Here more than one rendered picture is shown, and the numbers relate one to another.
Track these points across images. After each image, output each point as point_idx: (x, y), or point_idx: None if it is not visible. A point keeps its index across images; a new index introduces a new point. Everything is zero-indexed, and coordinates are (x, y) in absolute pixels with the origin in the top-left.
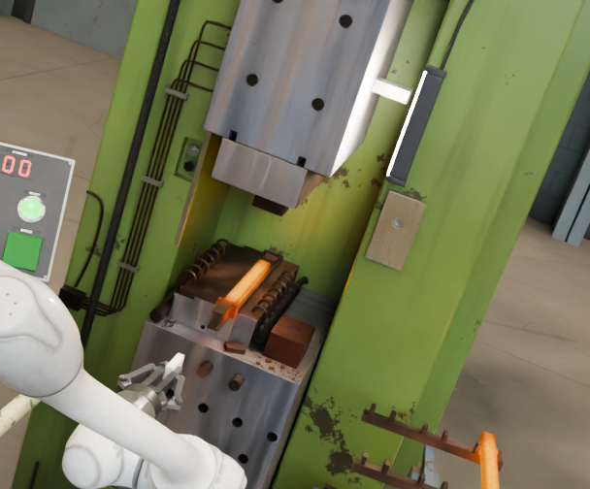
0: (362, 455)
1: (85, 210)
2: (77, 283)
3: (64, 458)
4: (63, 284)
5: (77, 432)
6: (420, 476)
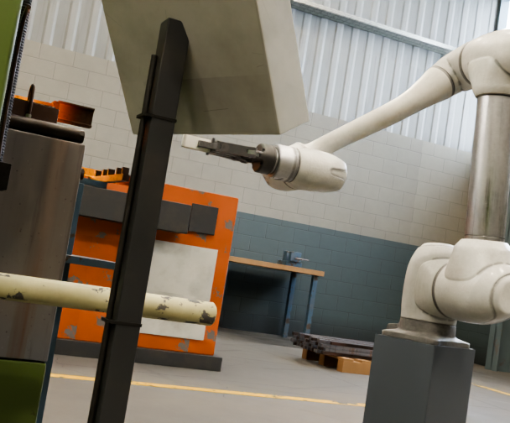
0: (127, 169)
1: (16, 35)
2: (1, 151)
3: (346, 174)
4: None
5: (338, 160)
6: (113, 169)
